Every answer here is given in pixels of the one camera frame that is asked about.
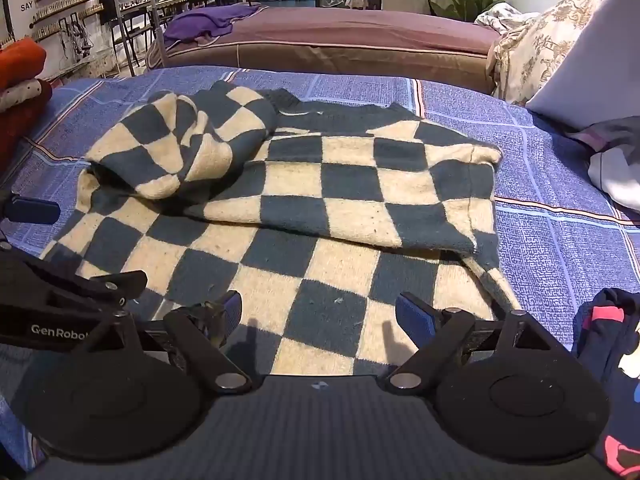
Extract brown massage bed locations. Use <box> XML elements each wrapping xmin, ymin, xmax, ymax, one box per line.
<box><xmin>145</xmin><ymin>5</ymin><xmax>503</xmax><ymax>96</ymax></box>

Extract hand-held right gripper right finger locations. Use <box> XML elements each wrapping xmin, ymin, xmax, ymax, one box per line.
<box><xmin>385</xmin><ymin>293</ymin><xmax>575</xmax><ymax>394</ymax></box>

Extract crumpled white floral blanket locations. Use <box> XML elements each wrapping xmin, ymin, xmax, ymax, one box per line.
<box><xmin>474</xmin><ymin>2</ymin><xmax>543</xmax><ymax>36</ymax></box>

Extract green potted plant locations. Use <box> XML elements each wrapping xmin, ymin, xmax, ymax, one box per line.
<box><xmin>430</xmin><ymin>0</ymin><xmax>508</xmax><ymax>23</ymax></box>

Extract low table with newspapers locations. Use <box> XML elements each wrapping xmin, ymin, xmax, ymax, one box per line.
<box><xmin>45</xmin><ymin>50</ymin><xmax>117</xmax><ymax>82</ymax></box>

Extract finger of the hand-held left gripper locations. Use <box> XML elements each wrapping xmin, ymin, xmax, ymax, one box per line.
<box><xmin>0</xmin><ymin>194</ymin><xmax>62</xmax><ymax>226</ymax></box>
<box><xmin>0</xmin><ymin>249</ymin><xmax>149</xmax><ymax>308</ymax></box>

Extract dark garment with pink print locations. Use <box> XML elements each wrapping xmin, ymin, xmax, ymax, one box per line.
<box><xmin>571</xmin><ymin>287</ymin><xmax>640</xmax><ymax>480</ymax></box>

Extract hanging black cables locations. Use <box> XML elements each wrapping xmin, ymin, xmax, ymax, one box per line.
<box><xmin>59</xmin><ymin>15</ymin><xmax>95</xmax><ymax>61</ymax></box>

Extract white pillow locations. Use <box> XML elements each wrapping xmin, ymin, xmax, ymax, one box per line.
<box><xmin>525</xmin><ymin>0</ymin><xmax>640</xmax><ymax>131</ymax></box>

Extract floral beige pillow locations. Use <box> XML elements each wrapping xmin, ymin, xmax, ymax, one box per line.
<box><xmin>492</xmin><ymin>0</ymin><xmax>611</xmax><ymax>106</ymax></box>

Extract checkered knit sweater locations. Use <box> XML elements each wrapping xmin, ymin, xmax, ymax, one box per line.
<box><xmin>39</xmin><ymin>80</ymin><xmax>526</xmax><ymax>378</ymax></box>

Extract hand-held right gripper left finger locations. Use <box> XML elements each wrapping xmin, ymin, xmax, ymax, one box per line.
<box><xmin>82</xmin><ymin>290</ymin><xmax>253</xmax><ymax>394</ymax></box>

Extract grey pink garment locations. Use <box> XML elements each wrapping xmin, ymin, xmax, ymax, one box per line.
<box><xmin>565</xmin><ymin>116</ymin><xmax>640</xmax><ymax>153</ymax></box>

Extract purple blanket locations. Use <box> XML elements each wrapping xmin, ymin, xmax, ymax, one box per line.
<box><xmin>162</xmin><ymin>2</ymin><xmax>263</xmax><ymax>46</ymax></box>

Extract white dotted folded garment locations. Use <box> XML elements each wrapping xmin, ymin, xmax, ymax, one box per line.
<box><xmin>0</xmin><ymin>77</ymin><xmax>43</xmax><ymax>113</ymax></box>

